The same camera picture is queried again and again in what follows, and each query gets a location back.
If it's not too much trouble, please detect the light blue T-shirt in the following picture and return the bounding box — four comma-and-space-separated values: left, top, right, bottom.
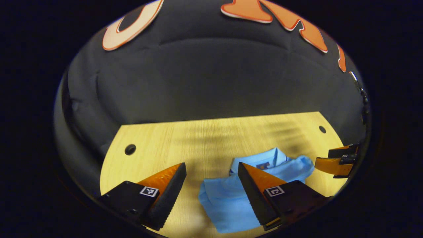
198, 147, 315, 234

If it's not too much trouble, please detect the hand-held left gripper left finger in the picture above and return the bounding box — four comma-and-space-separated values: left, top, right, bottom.
98, 162, 187, 231

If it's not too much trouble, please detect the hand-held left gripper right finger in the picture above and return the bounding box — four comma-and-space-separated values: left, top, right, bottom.
238, 162, 335, 231

